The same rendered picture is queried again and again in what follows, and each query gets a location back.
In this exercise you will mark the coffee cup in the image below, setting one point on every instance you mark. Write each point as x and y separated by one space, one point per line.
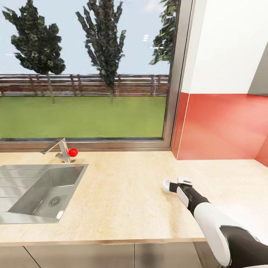
166 184

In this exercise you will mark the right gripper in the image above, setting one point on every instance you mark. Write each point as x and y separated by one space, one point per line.
173 187

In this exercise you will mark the cabinet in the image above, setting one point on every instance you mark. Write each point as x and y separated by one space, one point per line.
119 255
259 85

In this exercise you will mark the fixed window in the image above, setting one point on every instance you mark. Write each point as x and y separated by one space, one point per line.
106 75

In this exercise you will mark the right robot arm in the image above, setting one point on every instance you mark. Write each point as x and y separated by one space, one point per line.
231 243

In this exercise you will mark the drop in sink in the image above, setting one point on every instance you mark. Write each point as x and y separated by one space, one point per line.
39 194

